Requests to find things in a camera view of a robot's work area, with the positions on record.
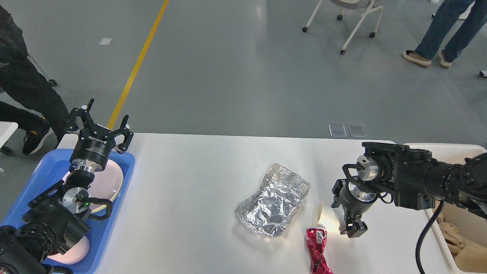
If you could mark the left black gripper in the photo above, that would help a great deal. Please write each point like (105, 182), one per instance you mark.
(92, 149)

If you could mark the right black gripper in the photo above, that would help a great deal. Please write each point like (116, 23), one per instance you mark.
(355, 202)

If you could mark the white paper cup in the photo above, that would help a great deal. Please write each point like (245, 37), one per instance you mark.
(328, 218)

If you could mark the pink plate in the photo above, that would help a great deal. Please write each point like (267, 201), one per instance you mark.
(71, 199)

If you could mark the brown paper ball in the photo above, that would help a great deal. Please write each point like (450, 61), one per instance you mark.
(455, 242)

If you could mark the pink mug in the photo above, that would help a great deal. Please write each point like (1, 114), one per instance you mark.
(74, 254)

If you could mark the brown paper bag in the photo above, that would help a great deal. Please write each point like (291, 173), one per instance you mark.
(471, 258)

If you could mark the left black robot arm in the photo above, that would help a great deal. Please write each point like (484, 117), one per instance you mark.
(57, 218)

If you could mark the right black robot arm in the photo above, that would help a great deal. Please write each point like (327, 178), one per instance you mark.
(414, 179)

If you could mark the crushed red can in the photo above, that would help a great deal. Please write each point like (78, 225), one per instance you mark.
(316, 239)

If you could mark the blue plastic tray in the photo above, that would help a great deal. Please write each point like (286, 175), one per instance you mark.
(52, 167)

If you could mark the grey chair left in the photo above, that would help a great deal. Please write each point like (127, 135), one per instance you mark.
(41, 71)

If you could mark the person in dark clothes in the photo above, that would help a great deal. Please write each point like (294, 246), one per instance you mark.
(43, 109)

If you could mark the left clear floor plate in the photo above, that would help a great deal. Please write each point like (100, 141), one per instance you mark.
(337, 130)

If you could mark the crumpled aluminium foil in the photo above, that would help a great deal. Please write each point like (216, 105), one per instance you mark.
(270, 210)

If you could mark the white paper on floor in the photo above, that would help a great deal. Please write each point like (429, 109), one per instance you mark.
(106, 41)

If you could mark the white side table left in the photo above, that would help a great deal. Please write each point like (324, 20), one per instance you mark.
(6, 130)

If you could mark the white plastic bin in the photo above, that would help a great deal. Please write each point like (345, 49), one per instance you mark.
(471, 226)

